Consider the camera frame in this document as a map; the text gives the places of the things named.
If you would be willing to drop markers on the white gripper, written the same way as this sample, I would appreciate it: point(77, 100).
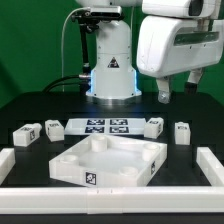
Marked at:
point(168, 46)

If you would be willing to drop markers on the white square tabletop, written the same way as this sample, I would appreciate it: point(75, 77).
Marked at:
point(109, 161)

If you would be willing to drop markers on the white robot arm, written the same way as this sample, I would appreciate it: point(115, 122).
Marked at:
point(114, 76)

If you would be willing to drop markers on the white U-shaped fence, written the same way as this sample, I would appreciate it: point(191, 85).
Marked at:
point(81, 200)

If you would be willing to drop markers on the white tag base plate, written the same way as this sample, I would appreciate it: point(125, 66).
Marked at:
point(113, 126)

